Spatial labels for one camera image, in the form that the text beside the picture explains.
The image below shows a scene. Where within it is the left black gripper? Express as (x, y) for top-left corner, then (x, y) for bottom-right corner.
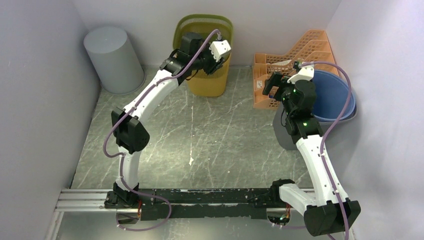
(192, 42), (227, 77)

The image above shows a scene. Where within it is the olive green mesh bin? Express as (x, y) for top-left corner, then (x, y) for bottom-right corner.
(172, 14), (234, 49)

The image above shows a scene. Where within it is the light grey plastic bin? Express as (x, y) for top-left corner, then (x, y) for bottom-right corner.
(83, 26), (146, 95)

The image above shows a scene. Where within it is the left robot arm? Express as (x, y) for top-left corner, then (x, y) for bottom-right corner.
(108, 29), (232, 208)

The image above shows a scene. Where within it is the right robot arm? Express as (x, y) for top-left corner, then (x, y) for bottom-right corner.
(262, 70), (361, 239)

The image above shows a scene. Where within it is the yellow mesh bin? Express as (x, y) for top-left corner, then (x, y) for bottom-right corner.
(187, 56), (231, 97)

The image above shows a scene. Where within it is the orange mesh file organizer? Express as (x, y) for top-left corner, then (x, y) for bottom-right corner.
(253, 29), (335, 110)

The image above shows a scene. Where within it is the blue plastic bin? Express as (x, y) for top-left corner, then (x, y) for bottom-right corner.
(311, 70), (349, 123)

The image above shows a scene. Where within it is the dark grey mesh bin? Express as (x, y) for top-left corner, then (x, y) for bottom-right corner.
(272, 105), (358, 151)

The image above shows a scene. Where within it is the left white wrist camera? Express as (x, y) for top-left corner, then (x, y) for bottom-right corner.
(209, 40), (232, 63)

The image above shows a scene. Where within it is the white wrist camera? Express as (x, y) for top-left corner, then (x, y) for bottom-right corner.
(209, 40), (232, 63)
(287, 65), (315, 84)

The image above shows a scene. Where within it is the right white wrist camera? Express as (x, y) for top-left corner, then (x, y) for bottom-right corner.
(287, 65), (315, 84)

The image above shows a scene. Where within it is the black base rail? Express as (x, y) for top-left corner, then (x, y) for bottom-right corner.
(103, 188), (292, 226)

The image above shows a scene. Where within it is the aluminium frame rail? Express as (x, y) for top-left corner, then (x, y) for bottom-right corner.
(44, 188), (357, 240)

